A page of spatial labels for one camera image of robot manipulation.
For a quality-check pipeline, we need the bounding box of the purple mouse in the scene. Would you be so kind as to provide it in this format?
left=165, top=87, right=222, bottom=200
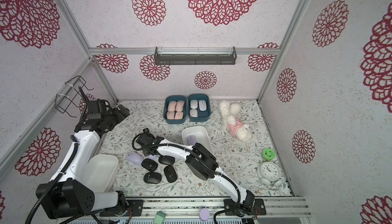
left=126, top=151, right=144, bottom=166
left=147, top=155, right=159, bottom=161
left=186, top=135, right=197, bottom=146

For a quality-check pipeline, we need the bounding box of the black mouse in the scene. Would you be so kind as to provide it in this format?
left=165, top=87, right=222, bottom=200
left=158, top=156, right=175, bottom=166
left=141, top=158, right=158, bottom=172
left=164, top=165, right=178, bottom=183
left=144, top=172, right=162, bottom=184

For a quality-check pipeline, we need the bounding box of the white tray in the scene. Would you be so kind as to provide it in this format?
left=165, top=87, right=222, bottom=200
left=181, top=126, right=214, bottom=154
left=83, top=154, right=119, bottom=193

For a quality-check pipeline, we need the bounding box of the teal storage box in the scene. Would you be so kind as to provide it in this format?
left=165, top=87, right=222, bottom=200
left=163, top=95, right=188, bottom=124
left=187, top=93, right=211, bottom=122

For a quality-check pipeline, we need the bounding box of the white tray front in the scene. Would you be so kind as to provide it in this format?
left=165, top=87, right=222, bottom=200
left=83, top=154, right=119, bottom=193

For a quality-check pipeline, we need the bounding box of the white mouse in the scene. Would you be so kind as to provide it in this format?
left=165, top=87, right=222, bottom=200
left=190, top=99, right=199, bottom=109
left=189, top=109, right=198, bottom=118
left=199, top=100, right=207, bottom=112

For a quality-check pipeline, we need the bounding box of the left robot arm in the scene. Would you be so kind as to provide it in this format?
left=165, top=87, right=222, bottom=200
left=25, top=87, right=130, bottom=224

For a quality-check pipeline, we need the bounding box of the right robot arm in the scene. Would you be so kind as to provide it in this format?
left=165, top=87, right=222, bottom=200
left=132, top=128, right=255, bottom=215

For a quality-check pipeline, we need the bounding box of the green connector block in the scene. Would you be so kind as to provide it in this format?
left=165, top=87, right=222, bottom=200
left=153, top=211, right=166, bottom=224

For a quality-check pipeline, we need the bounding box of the white plush toy pink dress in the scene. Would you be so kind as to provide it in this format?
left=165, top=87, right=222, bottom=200
left=219, top=100, right=252, bottom=142

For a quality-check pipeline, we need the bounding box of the purple round cap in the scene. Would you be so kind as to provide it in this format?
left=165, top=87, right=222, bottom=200
left=199, top=208, right=210, bottom=222

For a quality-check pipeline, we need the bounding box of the green round toy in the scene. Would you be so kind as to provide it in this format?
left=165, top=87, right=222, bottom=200
left=262, top=148, right=276, bottom=162

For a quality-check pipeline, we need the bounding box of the white alarm clock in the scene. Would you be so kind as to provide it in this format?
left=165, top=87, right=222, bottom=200
left=257, top=162, right=284, bottom=187

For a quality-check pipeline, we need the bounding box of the black wire wall rack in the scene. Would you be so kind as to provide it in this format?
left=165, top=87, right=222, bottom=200
left=54, top=75, right=94, bottom=118

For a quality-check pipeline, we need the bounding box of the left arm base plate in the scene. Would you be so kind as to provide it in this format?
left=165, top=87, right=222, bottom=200
left=100, top=199, right=144, bottom=217

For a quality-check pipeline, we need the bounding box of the dark wall shelf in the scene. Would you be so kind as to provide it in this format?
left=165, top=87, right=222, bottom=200
left=153, top=47, right=237, bottom=66

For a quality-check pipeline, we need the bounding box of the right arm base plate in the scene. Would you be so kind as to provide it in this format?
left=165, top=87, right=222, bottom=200
left=225, top=198, right=266, bottom=217

